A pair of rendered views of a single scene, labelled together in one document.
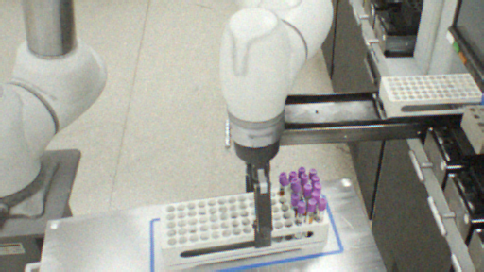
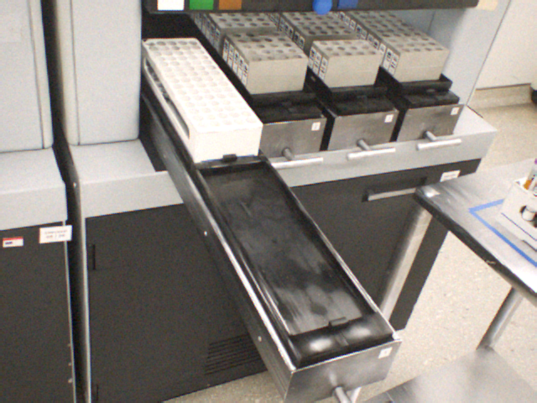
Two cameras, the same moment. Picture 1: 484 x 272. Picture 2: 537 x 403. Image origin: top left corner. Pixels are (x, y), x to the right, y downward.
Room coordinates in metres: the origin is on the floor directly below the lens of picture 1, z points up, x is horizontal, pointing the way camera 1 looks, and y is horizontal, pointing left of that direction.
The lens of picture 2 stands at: (1.29, 0.49, 1.29)
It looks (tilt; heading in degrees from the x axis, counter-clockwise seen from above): 37 degrees down; 248
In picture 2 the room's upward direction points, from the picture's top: 11 degrees clockwise
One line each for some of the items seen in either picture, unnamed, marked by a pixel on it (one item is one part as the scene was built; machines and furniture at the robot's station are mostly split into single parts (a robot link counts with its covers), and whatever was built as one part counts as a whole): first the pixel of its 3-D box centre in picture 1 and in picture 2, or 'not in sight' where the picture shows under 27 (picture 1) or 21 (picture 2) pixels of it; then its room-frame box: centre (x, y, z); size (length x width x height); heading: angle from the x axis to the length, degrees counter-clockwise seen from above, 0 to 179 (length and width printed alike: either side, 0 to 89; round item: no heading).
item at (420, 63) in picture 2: not in sight; (417, 64); (0.68, -0.44, 0.85); 0.12 x 0.02 x 0.06; 9
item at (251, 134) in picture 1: (256, 119); not in sight; (0.68, 0.08, 1.10); 0.09 x 0.09 x 0.06
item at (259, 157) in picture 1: (256, 152); not in sight; (0.68, 0.08, 1.03); 0.08 x 0.07 x 0.09; 15
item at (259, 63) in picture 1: (259, 58); not in sight; (0.69, 0.08, 1.21); 0.13 x 0.11 x 0.16; 160
